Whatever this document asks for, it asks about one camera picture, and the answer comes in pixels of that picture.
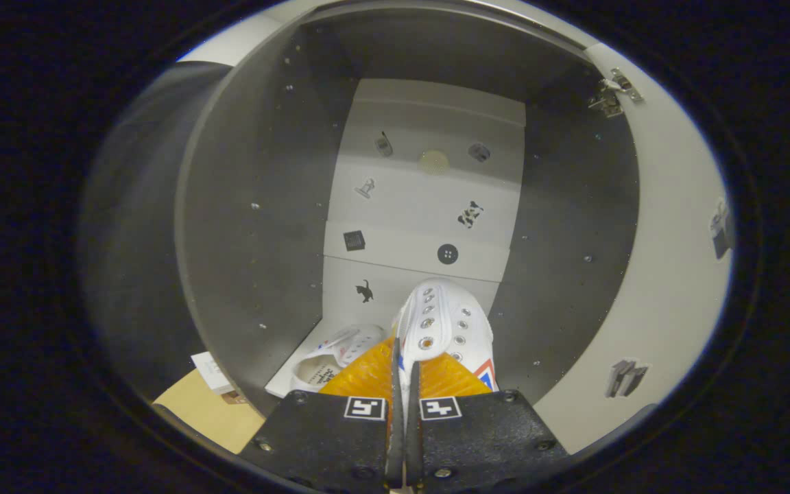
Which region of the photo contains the metal door hinge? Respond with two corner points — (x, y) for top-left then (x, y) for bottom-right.
(588, 67), (644, 117)

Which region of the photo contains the small white cardboard box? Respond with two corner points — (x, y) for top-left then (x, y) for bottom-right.
(191, 351), (235, 395)

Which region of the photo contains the white canvas shoe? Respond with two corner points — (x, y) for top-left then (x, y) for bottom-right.
(291, 324), (387, 394)
(393, 278), (500, 412)

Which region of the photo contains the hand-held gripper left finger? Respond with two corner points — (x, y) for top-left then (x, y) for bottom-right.
(239, 336), (404, 491)

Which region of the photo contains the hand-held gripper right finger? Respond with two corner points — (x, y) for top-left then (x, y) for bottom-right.
(405, 353), (571, 491)

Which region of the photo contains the grey shoe cabinet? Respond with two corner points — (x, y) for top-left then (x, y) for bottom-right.
(176, 0), (643, 412)

